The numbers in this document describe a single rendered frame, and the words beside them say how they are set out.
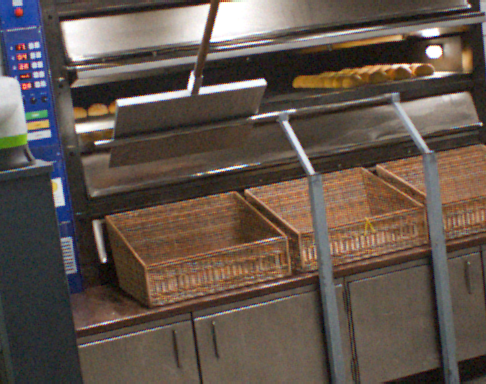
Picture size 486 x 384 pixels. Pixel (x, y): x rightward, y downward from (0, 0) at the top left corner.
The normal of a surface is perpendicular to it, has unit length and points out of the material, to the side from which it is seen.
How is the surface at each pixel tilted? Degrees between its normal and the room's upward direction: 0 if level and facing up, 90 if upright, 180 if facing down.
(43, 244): 90
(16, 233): 90
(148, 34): 70
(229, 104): 139
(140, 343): 90
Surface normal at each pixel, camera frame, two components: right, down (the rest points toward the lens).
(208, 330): 0.37, 0.10
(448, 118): 0.30, -0.25
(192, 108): 0.34, 0.80
